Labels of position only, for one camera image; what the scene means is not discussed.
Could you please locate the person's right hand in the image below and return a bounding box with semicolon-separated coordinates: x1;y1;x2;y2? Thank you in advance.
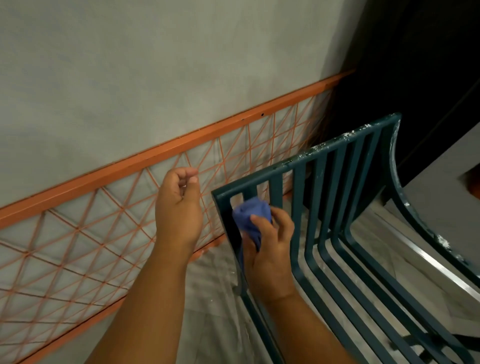
241;206;299;305

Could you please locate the person's left hand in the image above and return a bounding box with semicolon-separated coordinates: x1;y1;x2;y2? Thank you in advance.
154;166;205;256

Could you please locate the blue cleaning cloth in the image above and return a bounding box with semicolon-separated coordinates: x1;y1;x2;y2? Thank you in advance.
231;197;273;263

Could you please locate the dark green metal slatted chair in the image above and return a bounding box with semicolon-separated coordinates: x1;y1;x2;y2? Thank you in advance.
211;112;480;364

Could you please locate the person's left forearm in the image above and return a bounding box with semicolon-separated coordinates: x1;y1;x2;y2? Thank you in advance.
84;239;196;364

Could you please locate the person's right forearm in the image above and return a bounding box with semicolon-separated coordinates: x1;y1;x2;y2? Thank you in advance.
260;288;357;364

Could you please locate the orange cushioned booth bench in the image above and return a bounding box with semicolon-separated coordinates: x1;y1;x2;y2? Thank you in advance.
374;123;480;301

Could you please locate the black partition panel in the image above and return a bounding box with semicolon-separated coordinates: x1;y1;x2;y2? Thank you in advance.
311;0;480;211

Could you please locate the orange wire mesh fence panel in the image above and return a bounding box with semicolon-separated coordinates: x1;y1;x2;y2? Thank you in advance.
0;69;355;364

